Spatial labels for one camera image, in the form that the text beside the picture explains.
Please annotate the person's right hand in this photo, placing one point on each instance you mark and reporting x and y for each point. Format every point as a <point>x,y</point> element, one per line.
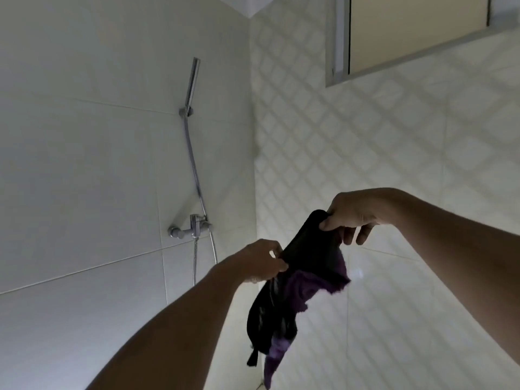
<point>357,213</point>

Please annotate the person's left hand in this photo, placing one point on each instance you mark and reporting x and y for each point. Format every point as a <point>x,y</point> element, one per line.
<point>252,261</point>

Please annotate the purple and black cloth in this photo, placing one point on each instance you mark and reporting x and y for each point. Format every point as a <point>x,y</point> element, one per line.
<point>300,272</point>

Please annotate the person's left forearm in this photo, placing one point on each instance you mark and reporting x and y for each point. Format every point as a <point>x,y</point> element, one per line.
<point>170,341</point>

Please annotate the person's right forearm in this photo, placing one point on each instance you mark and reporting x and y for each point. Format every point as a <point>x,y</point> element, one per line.
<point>459,259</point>

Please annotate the chrome shower faucet mixer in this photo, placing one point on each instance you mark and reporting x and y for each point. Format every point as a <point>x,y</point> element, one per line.
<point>195,225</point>

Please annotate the grey framed window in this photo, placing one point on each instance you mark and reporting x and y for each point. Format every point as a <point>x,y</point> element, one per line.
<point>406,28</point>

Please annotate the chrome shower rail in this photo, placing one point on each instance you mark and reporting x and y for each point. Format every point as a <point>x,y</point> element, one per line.
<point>191,83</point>

